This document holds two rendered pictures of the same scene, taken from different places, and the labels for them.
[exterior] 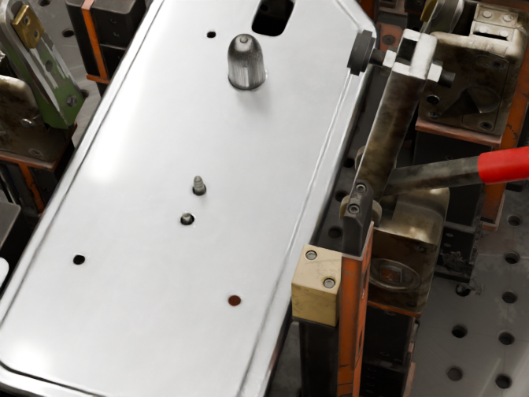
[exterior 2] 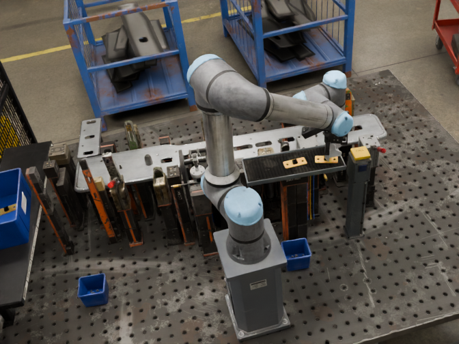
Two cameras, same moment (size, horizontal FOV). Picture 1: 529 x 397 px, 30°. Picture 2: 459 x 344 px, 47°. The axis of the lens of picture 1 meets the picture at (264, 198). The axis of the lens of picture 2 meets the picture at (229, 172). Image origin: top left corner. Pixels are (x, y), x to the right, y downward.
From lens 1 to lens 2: 1.94 m
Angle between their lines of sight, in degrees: 43
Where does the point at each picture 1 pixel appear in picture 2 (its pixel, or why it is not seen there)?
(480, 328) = (157, 252)
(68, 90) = (134, 143)
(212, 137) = (132, 164)
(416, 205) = (117, 187)
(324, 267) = (98, 179)
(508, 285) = (171, 252)
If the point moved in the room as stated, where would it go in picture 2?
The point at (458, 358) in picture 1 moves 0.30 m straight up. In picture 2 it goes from (147, 250) to (132, 204)
